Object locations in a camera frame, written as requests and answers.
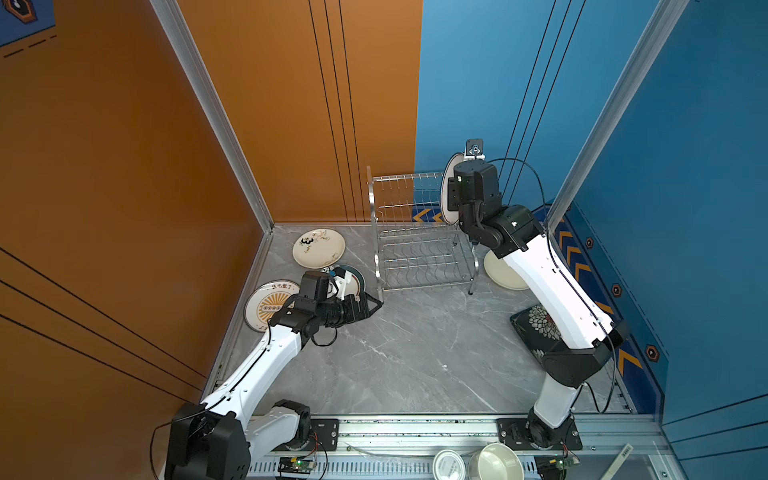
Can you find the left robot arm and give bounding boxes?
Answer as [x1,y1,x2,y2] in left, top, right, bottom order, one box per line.
[152,265,383,479]

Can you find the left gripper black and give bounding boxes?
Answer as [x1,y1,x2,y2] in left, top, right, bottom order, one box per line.
[316,292,381,328]

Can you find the dark square floral plate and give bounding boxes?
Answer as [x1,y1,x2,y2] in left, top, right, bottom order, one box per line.
[510,304,561,364]

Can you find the white plate orange sunburst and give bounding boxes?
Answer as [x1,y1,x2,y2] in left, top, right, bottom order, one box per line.
[244,280,299,333]

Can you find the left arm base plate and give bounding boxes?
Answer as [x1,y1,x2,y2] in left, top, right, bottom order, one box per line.
[272,417,340,453]

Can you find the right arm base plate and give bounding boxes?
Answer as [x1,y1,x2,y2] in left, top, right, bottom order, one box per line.
[496,416,583,451]

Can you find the white bowl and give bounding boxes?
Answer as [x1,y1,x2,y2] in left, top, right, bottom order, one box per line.
[468,443,524,480]

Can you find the white plate dark green rim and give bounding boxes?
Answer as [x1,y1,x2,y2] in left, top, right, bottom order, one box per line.
[329,264,365,299]

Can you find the white round lid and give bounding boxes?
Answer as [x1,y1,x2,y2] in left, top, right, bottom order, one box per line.
[432,449,467,480]

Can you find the green circuit board right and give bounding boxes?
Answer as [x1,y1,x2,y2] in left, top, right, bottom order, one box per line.
[546,456,580,479]

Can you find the cream plate with panda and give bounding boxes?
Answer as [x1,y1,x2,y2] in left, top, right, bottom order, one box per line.
[292,228,346,269]

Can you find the steel two-tier dish rack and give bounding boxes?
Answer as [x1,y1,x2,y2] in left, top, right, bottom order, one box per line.
[367,171,479,295]

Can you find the green circuit board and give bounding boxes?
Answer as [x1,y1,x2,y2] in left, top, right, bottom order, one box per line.
[277,457,317,478]
[546,456,580,479]

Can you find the green circuit board left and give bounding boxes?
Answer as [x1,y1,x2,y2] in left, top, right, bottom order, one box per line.
[277,457,317,478]

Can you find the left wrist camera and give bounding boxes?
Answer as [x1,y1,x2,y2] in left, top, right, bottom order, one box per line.
[330,268,362,300]

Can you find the plain cream plate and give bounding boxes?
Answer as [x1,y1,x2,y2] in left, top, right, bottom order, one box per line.
[483,251,529,291]

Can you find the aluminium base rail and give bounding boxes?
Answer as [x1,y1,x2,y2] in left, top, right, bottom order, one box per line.
[244,413,686,479]

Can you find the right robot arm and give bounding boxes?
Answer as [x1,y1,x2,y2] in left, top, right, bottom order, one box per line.
[441,157,629,449]

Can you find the white plate red chinese characters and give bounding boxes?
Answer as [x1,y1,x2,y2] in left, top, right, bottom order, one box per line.
[439,152,465,225]

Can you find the white stick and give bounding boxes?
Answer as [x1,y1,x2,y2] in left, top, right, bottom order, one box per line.
[600,444,634,480]

